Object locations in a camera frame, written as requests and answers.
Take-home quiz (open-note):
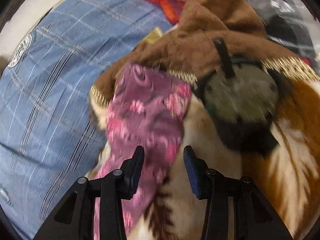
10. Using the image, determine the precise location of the blue plaid pillow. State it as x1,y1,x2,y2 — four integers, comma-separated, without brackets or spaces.
1,0,170,239

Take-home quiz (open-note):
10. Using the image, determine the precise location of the beige leaf print blanket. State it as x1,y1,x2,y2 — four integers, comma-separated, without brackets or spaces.
89,0,319,239

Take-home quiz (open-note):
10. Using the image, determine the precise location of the purple floral shirt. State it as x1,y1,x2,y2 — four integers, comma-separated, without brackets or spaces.
95,63,191,233

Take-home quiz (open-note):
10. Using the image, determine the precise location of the clear plastic bag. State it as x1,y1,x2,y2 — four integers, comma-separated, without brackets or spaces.
245,0,319,64

